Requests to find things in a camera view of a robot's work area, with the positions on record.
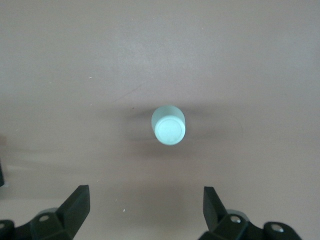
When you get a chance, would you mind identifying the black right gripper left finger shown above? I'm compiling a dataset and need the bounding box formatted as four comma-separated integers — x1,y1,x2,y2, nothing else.
14,184,91,240

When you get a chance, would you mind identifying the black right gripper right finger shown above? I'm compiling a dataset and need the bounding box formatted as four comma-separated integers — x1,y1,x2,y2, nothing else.
198,185,266,240

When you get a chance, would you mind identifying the mint green cup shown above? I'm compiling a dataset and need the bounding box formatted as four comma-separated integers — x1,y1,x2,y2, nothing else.
150,104,187,147

